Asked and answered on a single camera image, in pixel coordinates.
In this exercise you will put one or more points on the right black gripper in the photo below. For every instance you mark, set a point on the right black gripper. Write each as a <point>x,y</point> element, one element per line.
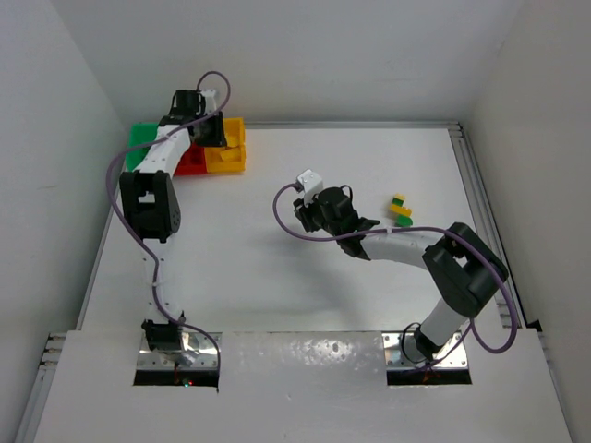
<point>304,214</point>

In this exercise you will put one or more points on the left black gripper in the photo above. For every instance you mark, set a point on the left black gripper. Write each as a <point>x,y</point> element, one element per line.
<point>211,131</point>

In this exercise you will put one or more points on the yellow lego brick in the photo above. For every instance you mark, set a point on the yellow lego brick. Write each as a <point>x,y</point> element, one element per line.
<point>230,154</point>

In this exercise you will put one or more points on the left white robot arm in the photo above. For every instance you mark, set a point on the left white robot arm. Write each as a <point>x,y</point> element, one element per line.
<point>150,206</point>

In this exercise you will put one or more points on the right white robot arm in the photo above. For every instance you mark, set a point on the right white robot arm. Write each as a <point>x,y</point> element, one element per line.
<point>465,271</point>

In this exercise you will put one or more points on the yellow plastic bin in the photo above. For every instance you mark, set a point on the yellow plastic bin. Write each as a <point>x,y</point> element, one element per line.
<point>235,136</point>

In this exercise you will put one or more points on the red plastic bin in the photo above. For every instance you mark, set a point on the red plastic bin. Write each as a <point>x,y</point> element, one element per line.
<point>192,162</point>

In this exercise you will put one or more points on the green yellow lego pile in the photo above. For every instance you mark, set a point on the green yellow lego pile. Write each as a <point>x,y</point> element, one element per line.
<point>400,214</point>

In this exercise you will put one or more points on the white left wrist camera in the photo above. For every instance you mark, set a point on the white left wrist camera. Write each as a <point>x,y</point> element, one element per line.
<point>208,100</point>

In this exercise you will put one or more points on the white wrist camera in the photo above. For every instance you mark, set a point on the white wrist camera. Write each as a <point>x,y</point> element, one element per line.
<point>208,100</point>
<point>308,184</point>

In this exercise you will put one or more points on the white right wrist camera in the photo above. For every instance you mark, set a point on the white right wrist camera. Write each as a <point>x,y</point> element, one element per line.
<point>308,184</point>

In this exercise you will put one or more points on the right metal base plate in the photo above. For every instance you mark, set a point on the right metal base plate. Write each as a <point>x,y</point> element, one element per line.
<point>452,356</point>

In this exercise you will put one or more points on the metal base plate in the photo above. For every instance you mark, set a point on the metal base plate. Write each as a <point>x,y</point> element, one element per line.
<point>196,353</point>
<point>452,356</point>

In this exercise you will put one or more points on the aluminium frame rail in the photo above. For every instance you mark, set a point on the aluminium frame rail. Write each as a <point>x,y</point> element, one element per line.
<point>485,224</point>

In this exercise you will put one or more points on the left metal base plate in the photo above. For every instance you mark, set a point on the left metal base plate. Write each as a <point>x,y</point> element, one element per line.
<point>196,353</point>

